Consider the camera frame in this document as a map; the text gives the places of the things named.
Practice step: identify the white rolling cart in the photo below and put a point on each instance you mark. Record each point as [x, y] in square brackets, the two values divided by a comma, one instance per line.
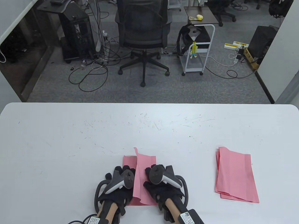
[201, 53]

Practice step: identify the person's right thumb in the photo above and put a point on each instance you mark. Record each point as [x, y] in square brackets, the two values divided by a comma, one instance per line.
[146, 185]

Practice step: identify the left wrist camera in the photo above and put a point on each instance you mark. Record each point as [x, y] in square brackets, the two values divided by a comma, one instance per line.
[95, 219]

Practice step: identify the pink paper sheet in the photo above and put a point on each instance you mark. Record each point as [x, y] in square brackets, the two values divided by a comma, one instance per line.
[143, 163]

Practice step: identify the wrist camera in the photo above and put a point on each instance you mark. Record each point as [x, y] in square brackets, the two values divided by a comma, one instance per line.
[190, 217]
[95, 219]

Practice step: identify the person's left fingers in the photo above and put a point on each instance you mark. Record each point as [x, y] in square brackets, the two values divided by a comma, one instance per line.
[121, 168]

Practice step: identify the dark desk with keyboard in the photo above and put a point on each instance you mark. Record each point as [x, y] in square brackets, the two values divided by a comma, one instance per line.
[58, 5]

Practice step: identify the black mesh office chair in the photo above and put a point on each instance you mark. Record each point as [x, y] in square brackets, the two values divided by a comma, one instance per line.
[142, 28]

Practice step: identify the person's left hand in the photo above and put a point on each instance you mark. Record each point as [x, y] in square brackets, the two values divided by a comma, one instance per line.
[109, 198]

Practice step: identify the stack of pink papers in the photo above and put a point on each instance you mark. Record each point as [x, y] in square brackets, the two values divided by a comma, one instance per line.
[236, 175]

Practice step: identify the glove grey tracking controller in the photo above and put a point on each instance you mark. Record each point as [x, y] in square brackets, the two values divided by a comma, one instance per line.
[158, 175]
[121, 180]

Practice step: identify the black bag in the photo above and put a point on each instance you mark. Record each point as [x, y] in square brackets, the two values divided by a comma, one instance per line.
[193, 37]

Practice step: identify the black computer tower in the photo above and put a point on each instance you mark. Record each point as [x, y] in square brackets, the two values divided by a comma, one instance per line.
[77, 32]

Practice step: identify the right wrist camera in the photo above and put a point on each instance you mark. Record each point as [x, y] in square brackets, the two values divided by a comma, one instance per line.
[190, 217]

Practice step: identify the person's right forearm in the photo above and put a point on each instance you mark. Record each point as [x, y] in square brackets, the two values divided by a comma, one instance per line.
[174, 206]

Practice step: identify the right glove grey tracking controller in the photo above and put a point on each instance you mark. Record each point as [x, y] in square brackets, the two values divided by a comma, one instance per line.
[158, 175]

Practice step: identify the yellow round object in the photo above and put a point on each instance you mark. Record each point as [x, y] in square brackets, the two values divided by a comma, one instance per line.
[199, 16]

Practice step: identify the black office chair base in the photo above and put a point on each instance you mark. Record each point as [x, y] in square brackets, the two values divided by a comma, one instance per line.
[224, 12]

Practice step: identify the black backpack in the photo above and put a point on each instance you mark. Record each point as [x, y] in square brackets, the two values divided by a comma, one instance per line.
[280, 8]

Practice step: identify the person's left forearm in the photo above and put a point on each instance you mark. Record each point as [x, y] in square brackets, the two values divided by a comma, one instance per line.
[109, 210]

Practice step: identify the person's right hand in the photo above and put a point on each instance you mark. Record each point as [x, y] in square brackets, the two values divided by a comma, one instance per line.
[163, 193]

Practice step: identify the brown side table top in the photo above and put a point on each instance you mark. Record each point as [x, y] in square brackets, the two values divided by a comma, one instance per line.
[201, 14]

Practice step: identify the left glove grey tracking controller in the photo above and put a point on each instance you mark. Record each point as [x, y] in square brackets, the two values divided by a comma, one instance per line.
[121, 180]

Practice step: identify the yellow toy figure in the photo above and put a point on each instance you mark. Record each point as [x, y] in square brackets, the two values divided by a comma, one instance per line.
[193, 50]

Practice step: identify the yellow white power strip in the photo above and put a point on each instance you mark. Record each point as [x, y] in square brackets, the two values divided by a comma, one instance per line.
[233, 44]

